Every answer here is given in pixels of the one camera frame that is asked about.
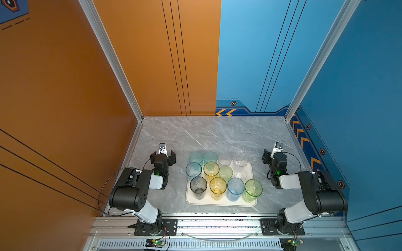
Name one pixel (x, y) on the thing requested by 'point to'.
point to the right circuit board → (290, 243)
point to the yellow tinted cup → (211, 169)
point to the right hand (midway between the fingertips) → (270, 150)
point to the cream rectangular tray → (208, 201)
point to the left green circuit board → (155, 243)
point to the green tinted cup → (253, 189)
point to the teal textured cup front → (210, 156)
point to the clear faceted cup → (240, 160)
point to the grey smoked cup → (198, 185)
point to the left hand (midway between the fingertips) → (163, 150)
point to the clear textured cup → (224, 159)
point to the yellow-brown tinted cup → (218, 186)
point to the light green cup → (225, 172)
